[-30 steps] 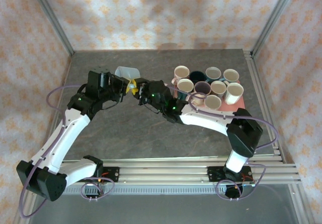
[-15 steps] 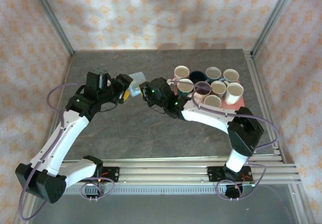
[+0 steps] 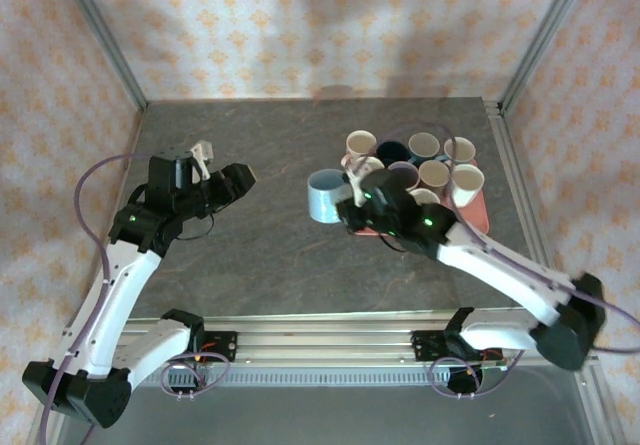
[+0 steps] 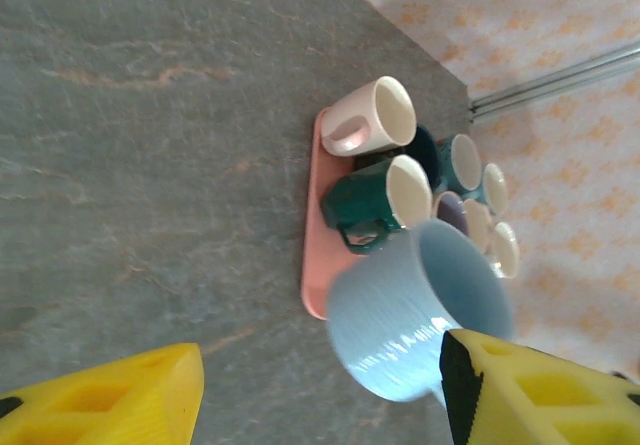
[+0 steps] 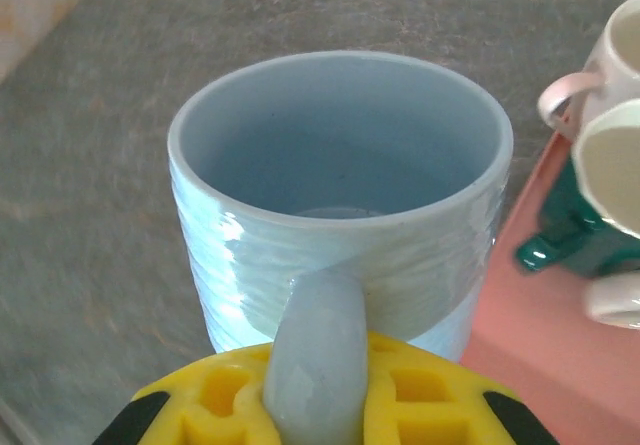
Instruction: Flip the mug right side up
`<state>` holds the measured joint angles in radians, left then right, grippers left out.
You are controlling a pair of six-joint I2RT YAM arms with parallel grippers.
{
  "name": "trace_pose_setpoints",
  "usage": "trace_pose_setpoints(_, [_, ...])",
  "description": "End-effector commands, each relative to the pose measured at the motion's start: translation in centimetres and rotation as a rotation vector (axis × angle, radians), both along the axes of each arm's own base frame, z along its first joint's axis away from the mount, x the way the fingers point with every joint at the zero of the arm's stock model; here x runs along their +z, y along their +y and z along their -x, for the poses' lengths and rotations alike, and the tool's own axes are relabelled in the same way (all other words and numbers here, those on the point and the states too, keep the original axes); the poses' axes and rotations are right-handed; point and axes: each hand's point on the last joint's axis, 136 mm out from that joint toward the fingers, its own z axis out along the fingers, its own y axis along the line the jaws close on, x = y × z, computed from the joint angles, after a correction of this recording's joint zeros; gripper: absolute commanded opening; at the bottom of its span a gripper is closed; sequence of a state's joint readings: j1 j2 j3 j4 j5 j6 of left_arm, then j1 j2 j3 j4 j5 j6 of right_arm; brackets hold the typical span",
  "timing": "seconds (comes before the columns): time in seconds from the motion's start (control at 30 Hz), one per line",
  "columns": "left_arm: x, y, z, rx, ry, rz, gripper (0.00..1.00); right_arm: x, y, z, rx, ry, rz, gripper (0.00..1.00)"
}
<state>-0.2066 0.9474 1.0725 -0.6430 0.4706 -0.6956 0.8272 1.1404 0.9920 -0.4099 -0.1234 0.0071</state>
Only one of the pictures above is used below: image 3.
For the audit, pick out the large pale blue mug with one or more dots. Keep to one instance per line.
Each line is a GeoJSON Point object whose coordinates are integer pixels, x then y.
{"type": "Point", "coordinates": [322, 205]}

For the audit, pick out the large beige pink mug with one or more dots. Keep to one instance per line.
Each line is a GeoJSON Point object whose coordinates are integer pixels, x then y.
{"type": "Point", "coordinates": [405, 172]}

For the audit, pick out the small pink mug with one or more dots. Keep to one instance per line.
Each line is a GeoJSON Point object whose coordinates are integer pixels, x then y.
{"type": "Point", "coordinates": [425, 196]}

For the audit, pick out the navy blue mug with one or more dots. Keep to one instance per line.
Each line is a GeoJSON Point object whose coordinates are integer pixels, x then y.
{"type": "Point", "coordinates": [392, 151]}

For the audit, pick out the grey mug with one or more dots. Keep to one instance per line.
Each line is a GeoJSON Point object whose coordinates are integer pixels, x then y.
{"type": "Point", "coordinates": [434, 172]}

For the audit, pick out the pale pink mug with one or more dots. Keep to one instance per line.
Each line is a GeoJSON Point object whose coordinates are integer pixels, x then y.
{"type": "Point", "coordinates": [361, 143]}

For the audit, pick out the white ribbed mug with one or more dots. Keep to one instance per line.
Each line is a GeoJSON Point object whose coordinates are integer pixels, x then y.
{"type": "Point", "coordinates": [467, 180]}

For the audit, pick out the pink plastic tray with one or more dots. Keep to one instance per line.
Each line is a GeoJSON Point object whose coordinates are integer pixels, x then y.
{"type": "Point", "coordinates": [475, 215]}

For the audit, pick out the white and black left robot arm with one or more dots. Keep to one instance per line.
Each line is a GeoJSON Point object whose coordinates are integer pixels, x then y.
{"type": "Point", "coordinates": [125, 285]}

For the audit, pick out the small green circuit board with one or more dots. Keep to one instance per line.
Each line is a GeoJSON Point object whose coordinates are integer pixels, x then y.
{"type": "Point", "coordinates": [495, 363]}

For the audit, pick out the grey metal panel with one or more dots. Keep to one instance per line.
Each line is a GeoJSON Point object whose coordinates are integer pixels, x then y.
{"type": "Point", "coordinates": [320, 415]}

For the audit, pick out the aluminium base rail beam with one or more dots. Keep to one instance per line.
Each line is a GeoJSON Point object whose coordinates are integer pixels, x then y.
{"type": "Point", "coordinates": [320, 340]}

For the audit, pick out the aluminium upright post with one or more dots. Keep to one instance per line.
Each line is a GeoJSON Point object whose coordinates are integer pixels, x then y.
{"type": "Point", "coordinates": [102, 30]}
{"type": "Point", "coordinates": [547, 30]}

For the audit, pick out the aluminium frame leg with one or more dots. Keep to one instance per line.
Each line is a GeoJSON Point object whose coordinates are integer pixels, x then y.
{"type": "Point", "coordinates": [597, 407]}

